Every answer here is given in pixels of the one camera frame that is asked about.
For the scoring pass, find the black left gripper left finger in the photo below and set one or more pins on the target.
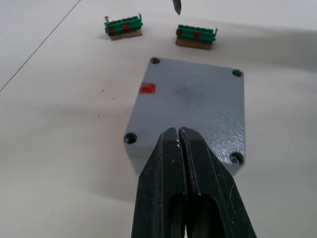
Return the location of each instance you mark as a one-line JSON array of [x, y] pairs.
[[158, 188]]

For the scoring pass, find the grey metal box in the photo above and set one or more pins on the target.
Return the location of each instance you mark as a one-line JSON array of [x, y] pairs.
[[138, 158]]

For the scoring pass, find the green screw holder block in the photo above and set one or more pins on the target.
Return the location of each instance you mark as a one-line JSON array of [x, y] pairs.
[[123, 27], [195, 36]]

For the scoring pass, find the red square sticker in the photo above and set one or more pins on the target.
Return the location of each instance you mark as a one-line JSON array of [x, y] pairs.
[[147, 88]]

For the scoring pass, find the screwdriver bit tip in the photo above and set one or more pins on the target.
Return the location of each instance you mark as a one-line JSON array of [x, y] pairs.
[[177, 6]]

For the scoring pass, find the silver screw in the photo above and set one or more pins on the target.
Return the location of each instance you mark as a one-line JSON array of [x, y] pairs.
[[107, 19]]

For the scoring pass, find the grey metal box lid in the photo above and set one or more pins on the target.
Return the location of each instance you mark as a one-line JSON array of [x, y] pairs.
[[198, 104]]

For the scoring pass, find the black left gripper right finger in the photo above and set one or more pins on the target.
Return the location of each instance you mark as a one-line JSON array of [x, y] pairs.
[[215, 198]]

